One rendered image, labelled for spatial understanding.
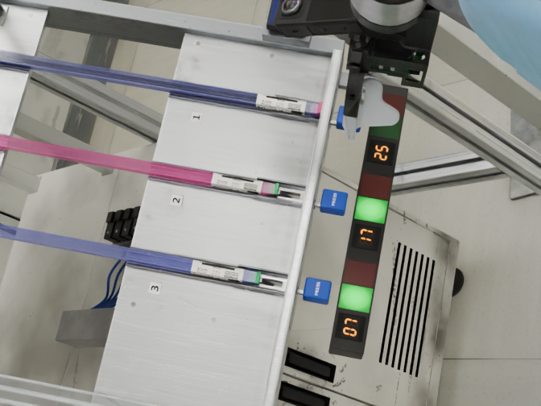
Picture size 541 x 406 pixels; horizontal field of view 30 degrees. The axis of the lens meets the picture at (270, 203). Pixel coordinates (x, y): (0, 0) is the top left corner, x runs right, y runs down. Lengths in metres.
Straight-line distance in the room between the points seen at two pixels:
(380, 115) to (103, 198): 0.82
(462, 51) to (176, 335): 0.76
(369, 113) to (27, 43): 0.47
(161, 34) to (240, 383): 0.46
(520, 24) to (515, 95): 1.36
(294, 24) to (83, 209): 0.90
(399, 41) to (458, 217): 1.04
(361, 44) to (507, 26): 0.56
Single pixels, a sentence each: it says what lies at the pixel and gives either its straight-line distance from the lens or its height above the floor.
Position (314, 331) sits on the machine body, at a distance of 1.62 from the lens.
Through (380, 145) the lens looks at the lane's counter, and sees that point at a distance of 1.24.
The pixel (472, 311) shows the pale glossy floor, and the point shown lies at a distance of 1.93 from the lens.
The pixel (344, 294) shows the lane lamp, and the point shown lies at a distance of 1.18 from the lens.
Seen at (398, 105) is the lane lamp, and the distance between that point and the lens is 1.27.
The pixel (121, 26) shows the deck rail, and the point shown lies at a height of 0.91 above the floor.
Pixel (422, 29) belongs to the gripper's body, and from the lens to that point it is 0.99.
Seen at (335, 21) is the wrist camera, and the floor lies 0.89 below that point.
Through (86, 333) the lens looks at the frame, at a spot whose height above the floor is 0.66.
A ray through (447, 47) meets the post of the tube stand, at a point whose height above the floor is 0.37.
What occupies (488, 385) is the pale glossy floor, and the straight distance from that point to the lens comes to 1.86.
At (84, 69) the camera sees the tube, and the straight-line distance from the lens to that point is 1.28.
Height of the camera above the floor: 1.46
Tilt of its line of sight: 36 degrees down
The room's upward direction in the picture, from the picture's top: 64 degrees counter-clockwise
